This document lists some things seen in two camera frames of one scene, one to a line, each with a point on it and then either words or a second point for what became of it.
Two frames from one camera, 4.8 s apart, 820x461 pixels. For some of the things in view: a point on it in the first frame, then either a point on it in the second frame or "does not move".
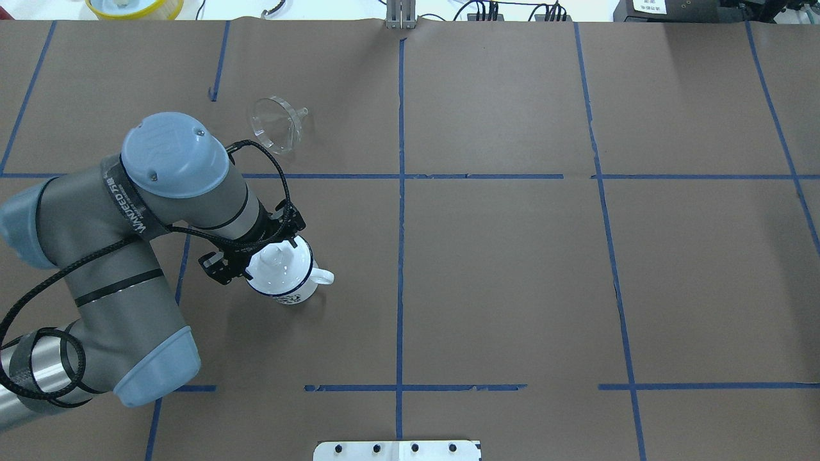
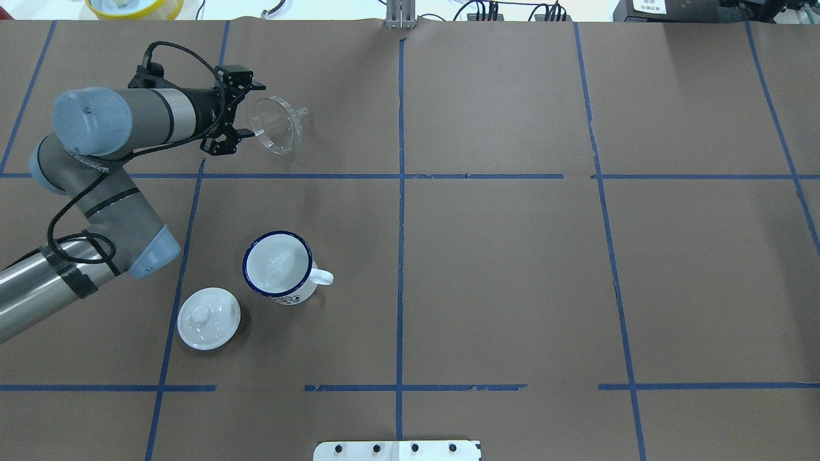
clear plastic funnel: [277, 125] does not move
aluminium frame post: [400, 14] does not move
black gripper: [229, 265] to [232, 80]
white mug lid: [278, 268] to [209, 318]
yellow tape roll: [161, 10] does not move
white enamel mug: [289, 274] does not move
